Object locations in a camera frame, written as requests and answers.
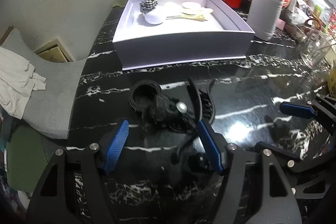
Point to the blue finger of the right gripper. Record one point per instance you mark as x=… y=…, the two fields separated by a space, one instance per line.
x=284 y=157
x=301 y=111

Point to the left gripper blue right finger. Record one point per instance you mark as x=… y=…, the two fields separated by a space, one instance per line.
x=205 y=133

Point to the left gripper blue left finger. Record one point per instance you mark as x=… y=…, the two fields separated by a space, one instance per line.
x=114 y=143

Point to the black bow with pearl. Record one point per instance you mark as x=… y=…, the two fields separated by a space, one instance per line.
x=162 y=114

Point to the black band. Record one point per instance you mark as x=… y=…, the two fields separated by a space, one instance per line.
x=142 y=94

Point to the cream hair claw clip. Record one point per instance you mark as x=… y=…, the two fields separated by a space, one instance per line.
x=198 y=15

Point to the white round compact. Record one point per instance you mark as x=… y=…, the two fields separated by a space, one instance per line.
x=155 y=16

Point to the pink round compact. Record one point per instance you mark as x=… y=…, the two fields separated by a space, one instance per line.
x=191 y=5

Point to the black white gingham scrunchie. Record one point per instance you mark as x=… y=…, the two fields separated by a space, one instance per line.
x=147 y=5

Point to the black hair claw clip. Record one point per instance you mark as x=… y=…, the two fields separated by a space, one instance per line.
x=202 y=101

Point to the clear glass jar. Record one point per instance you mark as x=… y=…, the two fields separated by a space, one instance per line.
x=315 y=47

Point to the grey cushioned chair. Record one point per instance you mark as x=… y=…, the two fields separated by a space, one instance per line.
x=49 y=111

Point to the green mat on floor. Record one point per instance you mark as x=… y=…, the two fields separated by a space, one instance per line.
x=26 y=159

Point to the pink small box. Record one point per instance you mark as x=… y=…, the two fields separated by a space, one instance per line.
x=280 y=24

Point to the white paper roll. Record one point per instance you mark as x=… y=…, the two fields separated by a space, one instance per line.
x=263 y=16

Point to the framed picture on floor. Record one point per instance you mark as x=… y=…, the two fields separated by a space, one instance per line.
x=54 y=51

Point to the white cloth on chair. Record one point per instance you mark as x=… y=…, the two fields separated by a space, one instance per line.
x=18 y=80

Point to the lavender gift box with lid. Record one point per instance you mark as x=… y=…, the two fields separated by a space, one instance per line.
x=162 y=32

